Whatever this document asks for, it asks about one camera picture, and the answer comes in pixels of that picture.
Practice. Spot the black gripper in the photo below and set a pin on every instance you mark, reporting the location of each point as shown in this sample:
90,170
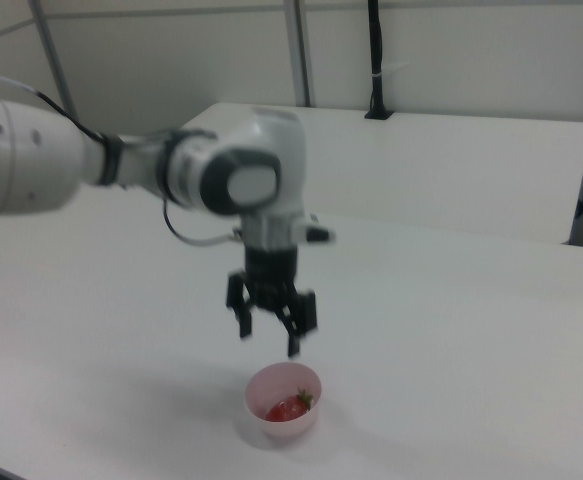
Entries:
271,275

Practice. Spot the red strawberry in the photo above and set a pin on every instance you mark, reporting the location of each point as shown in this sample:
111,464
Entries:
286,411

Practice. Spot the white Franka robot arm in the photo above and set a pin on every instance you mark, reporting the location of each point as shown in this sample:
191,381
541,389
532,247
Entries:
121,165

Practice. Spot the pink plastic bowl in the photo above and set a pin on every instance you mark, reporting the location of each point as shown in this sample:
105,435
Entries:
283,380

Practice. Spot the white side table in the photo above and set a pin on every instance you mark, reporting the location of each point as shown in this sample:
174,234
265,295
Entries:
421,165

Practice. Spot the grey metal frame post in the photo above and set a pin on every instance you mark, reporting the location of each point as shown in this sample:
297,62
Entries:
53,55
301,50

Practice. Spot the black camera stand pole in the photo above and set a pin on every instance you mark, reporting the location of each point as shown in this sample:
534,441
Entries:
377,60

